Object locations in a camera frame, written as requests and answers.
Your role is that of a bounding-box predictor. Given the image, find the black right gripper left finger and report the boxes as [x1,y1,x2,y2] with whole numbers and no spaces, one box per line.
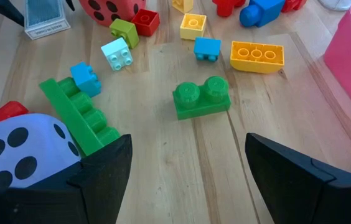
[0,134,133,224]

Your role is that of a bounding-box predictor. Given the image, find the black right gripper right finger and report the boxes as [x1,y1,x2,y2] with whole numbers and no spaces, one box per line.
[245,133,351,224]

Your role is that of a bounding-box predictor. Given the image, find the green two-stud block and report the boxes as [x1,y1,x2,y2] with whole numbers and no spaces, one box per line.
[172,76,232,121]

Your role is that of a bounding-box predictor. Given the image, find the red foam die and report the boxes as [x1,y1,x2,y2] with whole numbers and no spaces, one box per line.
[78,0,147,27]

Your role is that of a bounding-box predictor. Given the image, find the blue playing card box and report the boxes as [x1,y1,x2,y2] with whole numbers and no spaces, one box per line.
[24,0,72,40]

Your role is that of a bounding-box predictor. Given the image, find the purple foam die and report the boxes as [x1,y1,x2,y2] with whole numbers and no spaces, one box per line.
[0,113,82,190]

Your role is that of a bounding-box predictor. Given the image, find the long green building block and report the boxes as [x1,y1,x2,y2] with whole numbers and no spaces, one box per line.
[39,77,121,157]

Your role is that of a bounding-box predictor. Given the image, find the blue small building block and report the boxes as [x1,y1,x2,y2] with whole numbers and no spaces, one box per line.
[193,37,222,62]
[70,62,102,98]

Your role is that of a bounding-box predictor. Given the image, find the large red stepped block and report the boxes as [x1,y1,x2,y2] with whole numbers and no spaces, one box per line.
[0,101,29,127]

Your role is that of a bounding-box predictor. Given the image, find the orange long building block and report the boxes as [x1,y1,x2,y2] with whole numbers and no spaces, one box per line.
[230,40,285,75]

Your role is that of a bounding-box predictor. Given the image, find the light cyan small block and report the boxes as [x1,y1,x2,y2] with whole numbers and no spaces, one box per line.
[100,37,134,72]

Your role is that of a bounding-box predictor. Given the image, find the lime green small block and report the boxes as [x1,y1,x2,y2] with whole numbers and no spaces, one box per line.
[109,18,140,49]

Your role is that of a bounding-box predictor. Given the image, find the small red building block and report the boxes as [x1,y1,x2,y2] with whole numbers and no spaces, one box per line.
[131,8,161,37]

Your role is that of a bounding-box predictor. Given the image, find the blue cylinder building block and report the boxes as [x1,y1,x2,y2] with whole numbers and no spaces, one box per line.
[239,0,286,28]

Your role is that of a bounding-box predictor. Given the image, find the yellow small building block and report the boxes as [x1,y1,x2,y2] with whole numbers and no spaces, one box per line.
[171,0,194,14]
[180,13,207,40]

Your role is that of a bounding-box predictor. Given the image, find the clear plastic bin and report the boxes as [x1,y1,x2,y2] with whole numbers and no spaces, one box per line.
[318,0,351,12]

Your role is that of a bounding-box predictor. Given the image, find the black aluminium rig frame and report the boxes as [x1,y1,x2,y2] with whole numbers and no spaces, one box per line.
[0,0,26,58]

